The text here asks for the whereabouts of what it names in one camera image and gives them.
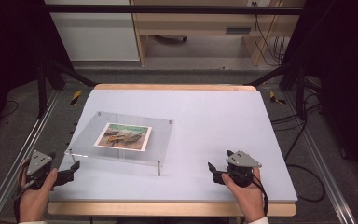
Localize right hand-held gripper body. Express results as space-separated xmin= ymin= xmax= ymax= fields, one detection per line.
xmin=225 ymin=149 xmax=263 ymax=189

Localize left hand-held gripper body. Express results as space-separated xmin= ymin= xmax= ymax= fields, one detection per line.
xmin=26 ymin=149 xmax=59 ymax=191

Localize clear acrylic photo frame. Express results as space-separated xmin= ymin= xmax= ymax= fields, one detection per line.
xmin=64 ymin=110 xmax=175 ymax=168

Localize person's right hand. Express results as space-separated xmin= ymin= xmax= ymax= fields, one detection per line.
xmin=221 ymin=166 xmax=267 ymax=224

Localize person's left hand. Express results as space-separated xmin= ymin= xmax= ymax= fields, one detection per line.
xmin=18 ymin=159 xmax=59 ymax=223

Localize wooden table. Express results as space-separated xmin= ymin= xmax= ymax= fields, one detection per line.
xmin=47 ymin=83 xmax=297 ymax=218

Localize colourful printed photo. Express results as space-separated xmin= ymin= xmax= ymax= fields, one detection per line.
xmin=93 ymin=122 xmax=153 ymax=152

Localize black metal stand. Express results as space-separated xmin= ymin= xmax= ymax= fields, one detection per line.
xmin=247 ymin=58 xmax=310 ymax=121
xmin=36 ymin=58 xmax=98 ymax=119

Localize black curtain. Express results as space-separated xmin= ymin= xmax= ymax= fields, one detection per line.
xmin=0 ymin=0 xmax=73 ymax=143
xmin=282 ymin=0 xmax=358 ymax=183

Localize white cabinet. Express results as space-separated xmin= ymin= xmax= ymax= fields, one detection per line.
xmin=44 ymin=0 xmax=141 ymax=63

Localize light wooden desk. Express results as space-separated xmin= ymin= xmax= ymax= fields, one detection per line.
xmin=130 ymin=0 xmax=306 ymax=67

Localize black horizontal crossbar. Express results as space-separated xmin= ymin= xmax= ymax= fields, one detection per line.
xmin=43 ymin=4 xmax=306 ymax=16

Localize aluminium floor rail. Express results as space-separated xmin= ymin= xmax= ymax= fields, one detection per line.
xmin=0 ymin=89 xmax=62 ymax=224
xmin=282 ymin=91 xmax=358 ymax=224

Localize right hand-held gripper cable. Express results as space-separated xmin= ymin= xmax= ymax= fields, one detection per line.
xmin=251 ymin=174 xmax=270 ymax=217

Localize hand-held gripper cable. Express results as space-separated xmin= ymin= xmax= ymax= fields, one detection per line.
xmin=11 ymin=160 xmax=34 ymax=224
xmin=251 ymin=174 xmax=270 ymax=217

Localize left hand-held gripper cable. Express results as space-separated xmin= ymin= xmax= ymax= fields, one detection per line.
xmin=11 ymin=160 xmax=34 ymax=224

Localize thin black floor cable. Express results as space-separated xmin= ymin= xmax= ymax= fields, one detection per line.
xmin=0 ymin=100 xmax=21 ymax=119

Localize yellow-handled tool left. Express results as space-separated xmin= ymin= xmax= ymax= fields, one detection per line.
xmin=69 ymin=89 xmax=84 ymax=107

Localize yellow-handled tool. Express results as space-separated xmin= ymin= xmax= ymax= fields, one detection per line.
xmin=69 ymin=89 xmax=84 ymax=107
xmin=268 ymin=90 xmax=288 ymax=106

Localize yellow-handled tool right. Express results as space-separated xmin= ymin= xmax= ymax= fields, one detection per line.
xmin=268 ymin=90 xmax=288 ymax=106

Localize black looped floor cable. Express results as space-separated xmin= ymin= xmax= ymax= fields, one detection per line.
xmin=283 ymin=118 xmax=327 ymax=203

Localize black hanging cables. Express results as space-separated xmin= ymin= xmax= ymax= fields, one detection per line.
xmin=251 ymin=1 xmax=288 ymax=67

